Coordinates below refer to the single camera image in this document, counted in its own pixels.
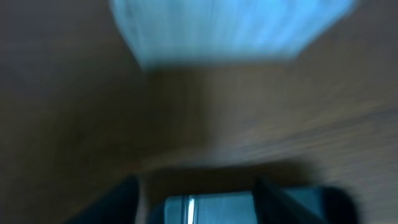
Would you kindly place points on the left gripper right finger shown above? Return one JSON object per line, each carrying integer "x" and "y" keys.
{"x": 276, "y": 208}

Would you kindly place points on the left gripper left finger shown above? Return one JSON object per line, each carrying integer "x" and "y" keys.
{"x": 115, "y": 205}

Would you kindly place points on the clear test tube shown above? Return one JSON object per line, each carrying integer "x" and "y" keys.
{"x": 217, "y": 210}

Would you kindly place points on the white test tube rack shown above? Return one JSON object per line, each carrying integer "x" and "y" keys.
{"x": 224, "y": 31}

